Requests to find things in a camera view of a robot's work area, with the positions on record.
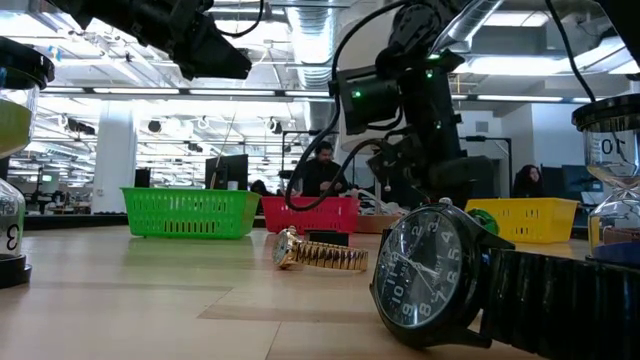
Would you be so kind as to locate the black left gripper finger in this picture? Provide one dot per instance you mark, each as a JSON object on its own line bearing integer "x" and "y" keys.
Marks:
{"x": 215, "y": 55}

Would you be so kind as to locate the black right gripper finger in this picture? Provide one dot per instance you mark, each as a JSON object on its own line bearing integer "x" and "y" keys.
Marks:
{"x": 465, "y": 172}

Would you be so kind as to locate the green wristwatch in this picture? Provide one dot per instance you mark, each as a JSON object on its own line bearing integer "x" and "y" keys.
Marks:
{"x": 487, "y": 220}

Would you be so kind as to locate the black wristwatch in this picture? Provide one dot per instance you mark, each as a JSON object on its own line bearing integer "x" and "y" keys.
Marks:
{"x": 425, "y": 270}

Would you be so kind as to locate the purple sand hourglass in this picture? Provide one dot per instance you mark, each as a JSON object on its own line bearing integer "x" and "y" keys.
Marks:
{"x": 612, "y": 150}

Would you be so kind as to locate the red plastic basket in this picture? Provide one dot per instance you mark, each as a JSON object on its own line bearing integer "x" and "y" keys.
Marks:
{"x": 310, "y": 215}

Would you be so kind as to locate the gold metal wristwatch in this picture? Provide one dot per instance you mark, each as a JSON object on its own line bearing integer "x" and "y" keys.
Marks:
{"x": 325, "y": 255}

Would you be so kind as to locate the green sand hourglass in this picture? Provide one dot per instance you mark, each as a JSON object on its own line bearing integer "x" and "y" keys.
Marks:
{"x": 12, "y": 125}

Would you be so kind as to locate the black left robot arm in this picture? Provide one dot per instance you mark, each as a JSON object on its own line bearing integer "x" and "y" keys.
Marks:
{"x": 125, "y": 20}

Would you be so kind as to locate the person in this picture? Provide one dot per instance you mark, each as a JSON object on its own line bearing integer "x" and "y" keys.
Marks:
{"x": 529, "y": 182}
{"x": 259, "y": 187}
{"x": 320, "y": 175}

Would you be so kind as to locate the yellow plastic basket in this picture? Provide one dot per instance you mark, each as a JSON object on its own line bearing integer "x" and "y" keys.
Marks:
{"x": 530, "y": 220}

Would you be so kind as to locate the white shade table lamp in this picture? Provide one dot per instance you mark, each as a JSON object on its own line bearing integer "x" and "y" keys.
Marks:
{"x": 360, "y": 50}

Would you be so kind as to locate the black computer monitor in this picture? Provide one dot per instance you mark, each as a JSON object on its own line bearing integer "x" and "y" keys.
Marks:
{"x": 227, "y": 170}

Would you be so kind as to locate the small black speaker box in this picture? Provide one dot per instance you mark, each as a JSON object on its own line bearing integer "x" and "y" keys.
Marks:
{"x": 142, "y": 178}

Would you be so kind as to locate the green plastic basket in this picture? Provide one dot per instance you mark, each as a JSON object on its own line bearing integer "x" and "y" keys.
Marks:
{"x": 190, "y": 212}

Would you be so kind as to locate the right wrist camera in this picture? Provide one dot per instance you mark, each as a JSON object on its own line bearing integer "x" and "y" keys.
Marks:
{"x": 365, "y": 100}

